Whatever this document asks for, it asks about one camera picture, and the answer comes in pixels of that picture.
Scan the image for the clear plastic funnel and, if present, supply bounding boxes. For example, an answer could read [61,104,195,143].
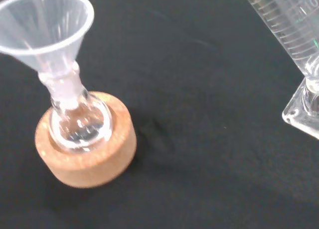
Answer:
[0,0,95,95]

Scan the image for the black cloth bench cover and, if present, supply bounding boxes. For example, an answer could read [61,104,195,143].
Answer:
[0,0,319,229]

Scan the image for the clear round-bottom glass flask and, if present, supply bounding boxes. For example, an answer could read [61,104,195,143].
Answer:
[48,71,113,150]

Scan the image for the brown cork ring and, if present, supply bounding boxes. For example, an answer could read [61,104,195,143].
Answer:
[34,91,138,189]

